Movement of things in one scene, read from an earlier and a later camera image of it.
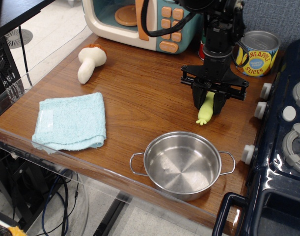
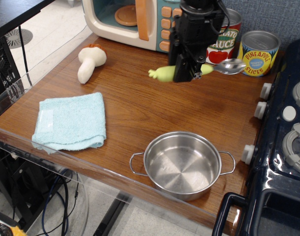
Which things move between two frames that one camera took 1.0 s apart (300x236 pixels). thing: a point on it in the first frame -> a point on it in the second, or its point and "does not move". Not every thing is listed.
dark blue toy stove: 275,184 does not move
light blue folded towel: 76,123 does not move
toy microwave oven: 121,22 does not move
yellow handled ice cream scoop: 205,111 -> 166,73
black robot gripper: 217,73 -> 195,30
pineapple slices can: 262,47 does not move
